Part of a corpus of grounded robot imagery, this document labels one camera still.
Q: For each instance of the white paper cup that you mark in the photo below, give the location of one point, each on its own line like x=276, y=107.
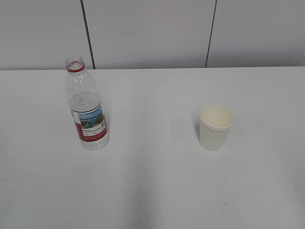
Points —
x=215, y=124

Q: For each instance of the clear plastic water bottle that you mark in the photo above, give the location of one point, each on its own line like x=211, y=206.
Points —
x=85, y=105

